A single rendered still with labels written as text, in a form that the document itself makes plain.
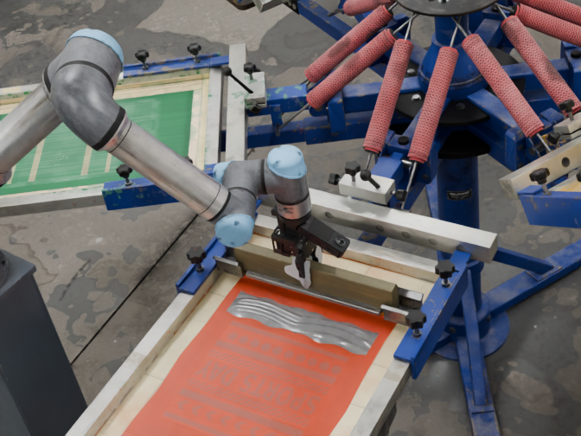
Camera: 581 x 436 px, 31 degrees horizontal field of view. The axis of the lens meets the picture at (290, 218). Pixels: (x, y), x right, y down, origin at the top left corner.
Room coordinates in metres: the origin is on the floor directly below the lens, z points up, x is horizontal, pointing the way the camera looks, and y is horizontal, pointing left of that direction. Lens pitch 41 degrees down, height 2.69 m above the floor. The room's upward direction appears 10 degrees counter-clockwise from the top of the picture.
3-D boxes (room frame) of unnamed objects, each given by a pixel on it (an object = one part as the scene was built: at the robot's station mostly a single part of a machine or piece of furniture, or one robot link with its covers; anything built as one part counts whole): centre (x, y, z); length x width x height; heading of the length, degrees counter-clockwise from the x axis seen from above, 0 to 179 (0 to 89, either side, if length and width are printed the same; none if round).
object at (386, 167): (1.99, -0.23, 1.02); 0.17 x 0.06 x 0.05; 145
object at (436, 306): (1.57, -0.27, 0.98); 0.30 x 0.05 x 0.07; 145
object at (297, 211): (1.72, -0.01, 1.24); 0.08 x 0.08 x 0.05
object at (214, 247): (1.89, 0.19, 0.97); 0.30 x 0.05 x 0.07; 145
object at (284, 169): (1.73, -0.01, 1.32); 0.09 x 0.08 x 0.11; 80
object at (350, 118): (2.45, 0.11, 0.90); 1.24 x 0.06 x 0.06; 85
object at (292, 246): (1.73, -0.01, 1.16); 0.09 x 0.08 x 0.12; 55
